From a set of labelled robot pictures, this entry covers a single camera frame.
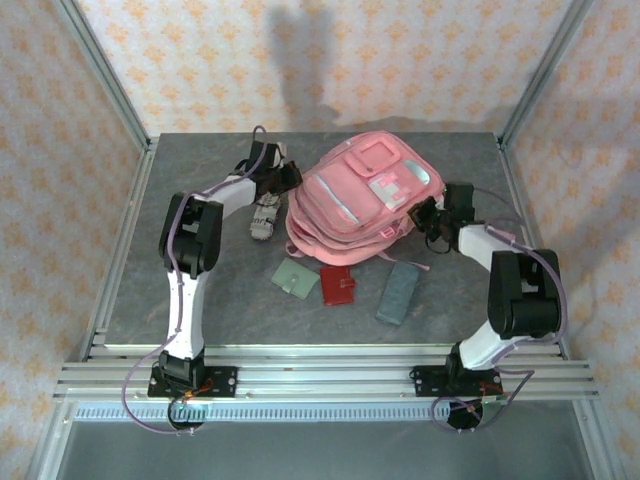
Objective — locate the pink student backpack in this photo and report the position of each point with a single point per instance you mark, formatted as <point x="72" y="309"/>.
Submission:
<point x="340" y="200"/>

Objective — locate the grey blue pencil case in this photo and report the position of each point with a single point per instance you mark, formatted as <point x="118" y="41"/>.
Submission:
<point x="397" y="295"/>

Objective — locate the red wallet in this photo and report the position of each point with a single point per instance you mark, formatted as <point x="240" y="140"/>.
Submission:
<point x="337" y="285"/>

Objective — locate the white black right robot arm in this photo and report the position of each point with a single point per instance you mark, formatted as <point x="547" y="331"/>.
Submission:
<point x="525" y="305"/>

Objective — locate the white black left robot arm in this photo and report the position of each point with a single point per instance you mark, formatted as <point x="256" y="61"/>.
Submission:
<point x="185" y="310"/>

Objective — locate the pale green wallet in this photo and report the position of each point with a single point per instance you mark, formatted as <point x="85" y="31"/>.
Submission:
<point x="295" y="279"/>

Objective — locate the aluminium side rail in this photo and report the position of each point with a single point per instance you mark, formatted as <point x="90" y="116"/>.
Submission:
<point x="514" y="175"/>
<point x="128" y="225"/>

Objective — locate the aluminium frame post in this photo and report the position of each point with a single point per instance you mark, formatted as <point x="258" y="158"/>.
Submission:
<point x="546" y="67"/>
<point x="102" y="67"/>

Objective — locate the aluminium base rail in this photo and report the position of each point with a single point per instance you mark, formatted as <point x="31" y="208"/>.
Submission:
<point x="325" y="380"/>

